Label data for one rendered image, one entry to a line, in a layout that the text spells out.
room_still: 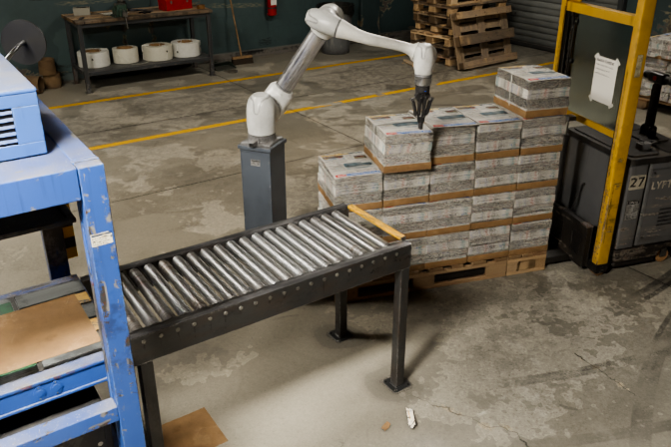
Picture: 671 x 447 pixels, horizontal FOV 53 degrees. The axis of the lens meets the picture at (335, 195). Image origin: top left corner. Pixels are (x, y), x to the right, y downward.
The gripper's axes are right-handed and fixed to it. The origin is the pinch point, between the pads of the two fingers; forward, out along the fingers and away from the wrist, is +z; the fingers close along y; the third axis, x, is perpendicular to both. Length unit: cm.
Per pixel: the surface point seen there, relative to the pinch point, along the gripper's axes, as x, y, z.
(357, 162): -37, 23, 33
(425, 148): -13.2, -9.8, 20.0
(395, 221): -17, 5, 65
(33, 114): 110, 170, -51
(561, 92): -19, -97, -4
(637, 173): -3, -149, 47
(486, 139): -18, -50, 20
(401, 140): -12.8, 5.1, 13.6
